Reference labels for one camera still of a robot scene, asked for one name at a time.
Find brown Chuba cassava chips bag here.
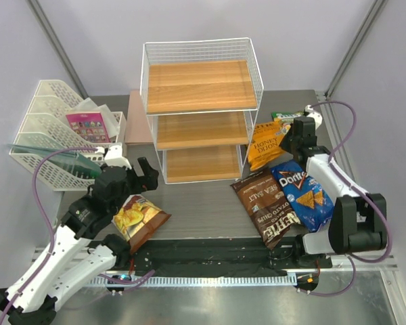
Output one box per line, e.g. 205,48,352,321
112,194,171,255

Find right aluminium frame post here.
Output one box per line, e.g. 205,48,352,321
324,0,388,98

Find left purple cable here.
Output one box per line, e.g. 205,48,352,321
0,147,156,325

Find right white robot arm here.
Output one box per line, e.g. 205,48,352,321
148,115,392,267

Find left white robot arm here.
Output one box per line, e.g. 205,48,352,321
0,167,158,324

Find top wooden shelf board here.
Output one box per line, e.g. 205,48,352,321
146,60,257,114

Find aluminium frame post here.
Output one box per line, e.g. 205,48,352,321
324,0,388,98
26,0,89,99

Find pink flat board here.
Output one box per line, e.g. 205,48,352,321
125,90,153,145

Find blue Doritos chips bag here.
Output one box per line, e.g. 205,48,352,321
271,160,334,232

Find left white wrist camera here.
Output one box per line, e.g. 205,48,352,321
95,143,132,169

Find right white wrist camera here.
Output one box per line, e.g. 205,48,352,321
304,105,323,130

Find orange honey dijon chips bag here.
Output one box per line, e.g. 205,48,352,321
248,121,289,171

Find green translucent folder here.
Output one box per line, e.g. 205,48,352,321
9,144,102,179

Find white wire shelf rack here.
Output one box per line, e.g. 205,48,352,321
139,37,264,184

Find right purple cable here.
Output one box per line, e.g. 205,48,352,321
297,100,393,298

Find green yellow snack bag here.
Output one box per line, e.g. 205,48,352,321
271,111,304,135

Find white slotted cable duct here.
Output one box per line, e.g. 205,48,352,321
83,274,298,287

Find purple cable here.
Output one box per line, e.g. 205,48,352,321
297,100,393,298
0,147,156,325

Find pink sticker booklet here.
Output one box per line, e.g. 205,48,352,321
66,112,109,143

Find black base mat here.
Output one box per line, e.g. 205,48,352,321
112,237,332,278

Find brown Kettle sea salt bag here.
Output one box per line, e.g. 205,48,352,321
231,168,300,250

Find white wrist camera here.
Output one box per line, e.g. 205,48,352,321
304,105,323,130
95,143,132,169

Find left aluminium frame post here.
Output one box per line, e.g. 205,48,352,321
26,0,89,99

